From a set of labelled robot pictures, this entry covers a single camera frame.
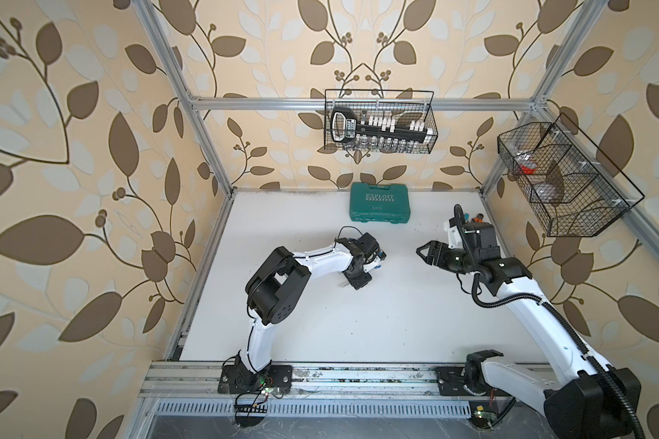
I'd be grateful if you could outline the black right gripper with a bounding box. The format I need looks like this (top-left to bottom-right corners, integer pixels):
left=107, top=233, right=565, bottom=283
left=417, top=240, right=478, bottom=275

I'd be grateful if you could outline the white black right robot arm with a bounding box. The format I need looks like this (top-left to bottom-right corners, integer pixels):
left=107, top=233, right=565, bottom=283
left=417, top=206, right=645, bottom=438

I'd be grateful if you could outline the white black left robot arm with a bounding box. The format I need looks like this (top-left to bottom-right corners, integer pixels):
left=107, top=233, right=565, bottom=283
left=218, top=233, right=386, bottom=395

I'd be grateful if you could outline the green plastic tool case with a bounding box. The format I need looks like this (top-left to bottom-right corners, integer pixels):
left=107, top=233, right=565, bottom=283
left=349, top=183, right=411, bottom=224

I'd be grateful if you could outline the red item in basket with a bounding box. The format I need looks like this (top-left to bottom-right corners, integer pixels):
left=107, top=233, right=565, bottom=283
left=513, top=153, right=539, bottom=176

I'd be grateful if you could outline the socket set on holder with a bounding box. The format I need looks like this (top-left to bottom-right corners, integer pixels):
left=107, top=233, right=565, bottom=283
left=329, top=107, right=438, bottom=144

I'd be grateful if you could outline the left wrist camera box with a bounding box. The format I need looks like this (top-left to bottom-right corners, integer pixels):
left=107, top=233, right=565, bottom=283
left=362, top=249, right=386, bottom=273

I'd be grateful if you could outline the black wire basket back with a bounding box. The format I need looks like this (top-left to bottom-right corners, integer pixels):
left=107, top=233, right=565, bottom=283
left=323, top=89, right=439, bottom=155

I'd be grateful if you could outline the black wire basket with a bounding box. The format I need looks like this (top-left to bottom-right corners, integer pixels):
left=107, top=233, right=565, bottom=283
left=323, top=89, right=439, bottom=155
left=497, top=113, right=644, bottom=238

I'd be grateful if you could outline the black wire basket right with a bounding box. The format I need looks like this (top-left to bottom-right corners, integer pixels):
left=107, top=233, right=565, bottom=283
left=497, top=113, right=644, bottom=238

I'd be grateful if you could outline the black corrugated cable hose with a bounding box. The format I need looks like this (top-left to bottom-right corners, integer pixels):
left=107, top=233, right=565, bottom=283
left=452, top=204, right=646, bottom=439

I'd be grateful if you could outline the aluminium frame post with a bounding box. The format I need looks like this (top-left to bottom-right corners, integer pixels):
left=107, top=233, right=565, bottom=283
left=479, top=0, right=608, bottom=199

